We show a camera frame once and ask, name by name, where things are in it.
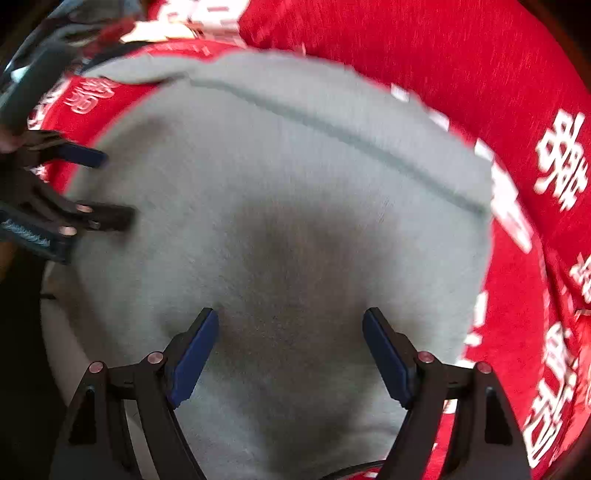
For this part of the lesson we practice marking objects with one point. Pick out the red printed sofa cover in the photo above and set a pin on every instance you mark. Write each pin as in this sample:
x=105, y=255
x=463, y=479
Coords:
x=438, y=69

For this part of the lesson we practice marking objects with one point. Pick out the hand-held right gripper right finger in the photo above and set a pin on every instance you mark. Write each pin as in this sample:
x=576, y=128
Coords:
x=385, y=355

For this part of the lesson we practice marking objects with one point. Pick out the grey knit garment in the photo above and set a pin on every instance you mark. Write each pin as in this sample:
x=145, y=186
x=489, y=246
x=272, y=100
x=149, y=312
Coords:
x=277, y=184

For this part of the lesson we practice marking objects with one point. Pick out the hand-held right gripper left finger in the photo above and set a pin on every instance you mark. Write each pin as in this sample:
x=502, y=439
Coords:
x=194, y=355

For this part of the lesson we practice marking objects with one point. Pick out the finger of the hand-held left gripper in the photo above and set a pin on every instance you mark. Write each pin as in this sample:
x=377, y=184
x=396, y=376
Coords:
x=85, y=157
x=111, y=218

